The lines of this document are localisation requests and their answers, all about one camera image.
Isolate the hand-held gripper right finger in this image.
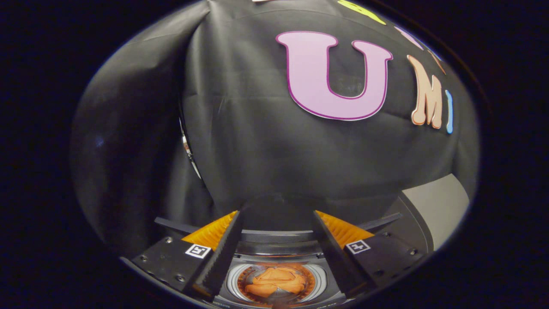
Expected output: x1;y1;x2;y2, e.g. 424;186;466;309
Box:
312;210;426;299

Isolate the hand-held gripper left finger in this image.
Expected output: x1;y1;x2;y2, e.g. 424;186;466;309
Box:
121;206;248;301

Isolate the beige cabinet with dark frame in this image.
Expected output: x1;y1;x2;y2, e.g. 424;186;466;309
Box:
380;174;470;254

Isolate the orange yellow shirt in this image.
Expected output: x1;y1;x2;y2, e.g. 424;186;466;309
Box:
244;266;307;299

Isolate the black backdrop cloth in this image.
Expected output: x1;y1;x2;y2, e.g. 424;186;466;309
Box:
71;0;480;258

